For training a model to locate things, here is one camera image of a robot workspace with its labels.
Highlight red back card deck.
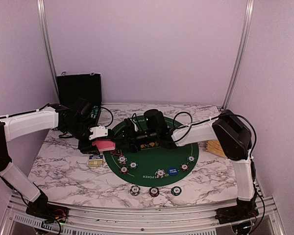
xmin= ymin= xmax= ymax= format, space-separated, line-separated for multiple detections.
xmin=92 ymin=139 xmax=116 ymax=152

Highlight teal 50 chip row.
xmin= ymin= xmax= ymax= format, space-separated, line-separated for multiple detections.
xmin=90 ymin=106 xmax=99 ymax=119

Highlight blue small blind button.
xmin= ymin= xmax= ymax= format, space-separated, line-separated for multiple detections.
xmin=167 ymin=167 xmax=179 ymax=176

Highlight blue white chip stack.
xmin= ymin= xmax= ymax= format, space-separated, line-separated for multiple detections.
xmin=129 ymin=185 xmax=141 ymax=196

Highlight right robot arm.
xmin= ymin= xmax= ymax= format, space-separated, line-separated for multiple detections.
xmin=113 ymin=109 xmax=257 ymax=219

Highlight round green poker mat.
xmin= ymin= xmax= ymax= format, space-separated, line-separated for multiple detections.
xmin=104 ymin=115 xmax=199 ymax=187

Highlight blue gold card box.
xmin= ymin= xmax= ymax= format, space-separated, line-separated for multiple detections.
xmin=88 ymin=154 xmax=103 ymax=168

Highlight teal chip stack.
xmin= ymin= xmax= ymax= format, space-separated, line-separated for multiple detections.
xmin=171 ymin=186 xmax=182 ymax=196

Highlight aluminium front rail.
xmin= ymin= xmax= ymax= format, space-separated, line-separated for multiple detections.
xmin=0 ymin=194 xmax=286 ymax=235

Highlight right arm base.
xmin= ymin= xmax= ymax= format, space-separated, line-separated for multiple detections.
xmin=215 ymin=193 xmax=259 ymax=224

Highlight left aluminium frame post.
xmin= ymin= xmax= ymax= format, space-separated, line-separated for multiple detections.
xmin=37 ymin=0 xmax=58 ymax=86

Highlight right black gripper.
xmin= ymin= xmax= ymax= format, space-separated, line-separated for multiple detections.
xmin=110 ymin=126 xmax=158 ymax=153

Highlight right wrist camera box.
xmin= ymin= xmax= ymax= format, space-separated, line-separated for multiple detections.
xmin=144 ymin=109 xmax=167 ymax=138

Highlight aluminium frame post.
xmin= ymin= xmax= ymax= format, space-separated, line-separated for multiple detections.
xmin=37 ymin=0 xmax=58 ymax=86
xmin=221 ymin=0 xmax=255 ymax=109

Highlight black poker chip case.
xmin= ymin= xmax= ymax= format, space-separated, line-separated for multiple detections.
xmin=56 ymin=73 xmax=102 ymax=121

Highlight brown chip stack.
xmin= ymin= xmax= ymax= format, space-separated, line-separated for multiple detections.
xmin=149 ymin=187 xmax=159 ymax=197

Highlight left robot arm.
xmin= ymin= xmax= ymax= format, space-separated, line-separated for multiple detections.
xmin=0 ymin=103 xmax=98 ymax=218

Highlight black red triangle marker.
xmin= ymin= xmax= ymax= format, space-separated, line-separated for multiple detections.
xmin=110 ymin=149 xmax=123 ymax=158

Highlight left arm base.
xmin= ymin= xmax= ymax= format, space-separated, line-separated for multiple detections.
xmin=26 ymin=190 xmax=68 ymax=222

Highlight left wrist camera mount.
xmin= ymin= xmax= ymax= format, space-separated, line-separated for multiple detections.
xmin=88 ymin=126 xmax=114 ymax=141

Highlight right aluminium frame post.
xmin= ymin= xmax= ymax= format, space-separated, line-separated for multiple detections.
xmin=221 ymin=0 xmax=255 ymax=109

